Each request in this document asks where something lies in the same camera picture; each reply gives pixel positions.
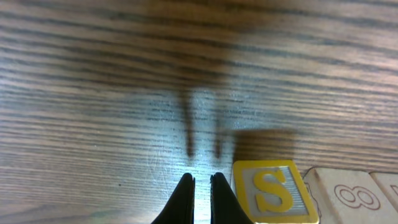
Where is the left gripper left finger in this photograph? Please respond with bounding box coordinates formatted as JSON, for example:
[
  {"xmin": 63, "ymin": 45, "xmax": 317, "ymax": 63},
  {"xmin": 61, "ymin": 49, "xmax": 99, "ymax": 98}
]
[{"xmin": 151, "ymin": 173, "xmax": 195, "ymax": 224}]

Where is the green letter Z block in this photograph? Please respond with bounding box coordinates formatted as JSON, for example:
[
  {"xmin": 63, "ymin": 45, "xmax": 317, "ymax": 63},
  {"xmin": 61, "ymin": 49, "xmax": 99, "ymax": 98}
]
[{"xmin": 303, "ymin": 167, "xmax": 397, "ymax": 224}]

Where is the white letter W block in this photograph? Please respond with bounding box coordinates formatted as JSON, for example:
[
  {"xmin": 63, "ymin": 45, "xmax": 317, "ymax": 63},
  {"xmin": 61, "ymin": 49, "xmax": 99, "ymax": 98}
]
[{"xmin": 231, "ymin": 160, "xmax": 320, "ymax": 223}]

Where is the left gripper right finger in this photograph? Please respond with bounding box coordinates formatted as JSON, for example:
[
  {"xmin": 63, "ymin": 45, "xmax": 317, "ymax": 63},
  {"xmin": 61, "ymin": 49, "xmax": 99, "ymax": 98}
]
[{"xmin": 210, "ymin": 172, "xmax": 252, "ymax": 224}]

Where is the blue letter P block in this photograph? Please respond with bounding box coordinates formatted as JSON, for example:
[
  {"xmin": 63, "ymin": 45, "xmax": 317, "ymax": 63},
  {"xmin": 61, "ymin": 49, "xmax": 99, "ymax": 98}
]
[{"xmin": 370, "ymin": 172, "xmax": 398, "ymax": 211}]

